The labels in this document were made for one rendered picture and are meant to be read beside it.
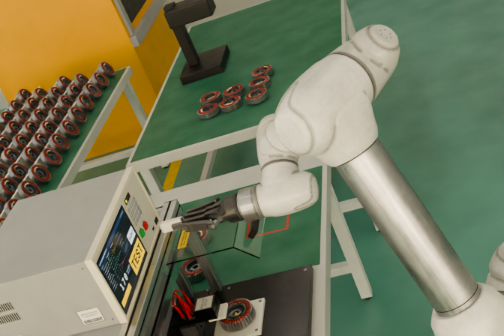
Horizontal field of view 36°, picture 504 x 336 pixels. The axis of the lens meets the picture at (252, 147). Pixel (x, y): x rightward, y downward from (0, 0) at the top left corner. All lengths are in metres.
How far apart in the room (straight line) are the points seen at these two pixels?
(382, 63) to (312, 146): 0.23
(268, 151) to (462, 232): 1.79
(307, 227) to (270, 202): 0.69
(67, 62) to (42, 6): 0.44
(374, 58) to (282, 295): 1.07
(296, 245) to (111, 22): 3.22
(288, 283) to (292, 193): 0.52
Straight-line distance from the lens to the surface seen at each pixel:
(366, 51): 1.51
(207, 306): 2.31
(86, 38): 5.60
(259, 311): 2.35
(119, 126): 5.84
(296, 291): 2.38
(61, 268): 1.92
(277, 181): 1.99
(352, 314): 3.42
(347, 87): 1.44
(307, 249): 2.56
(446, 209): 3.84
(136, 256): 2.10
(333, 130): 1.41
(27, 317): 2.06
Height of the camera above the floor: 2.19
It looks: 26 degrees down
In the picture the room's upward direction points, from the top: 23 degrees counter-clockwise
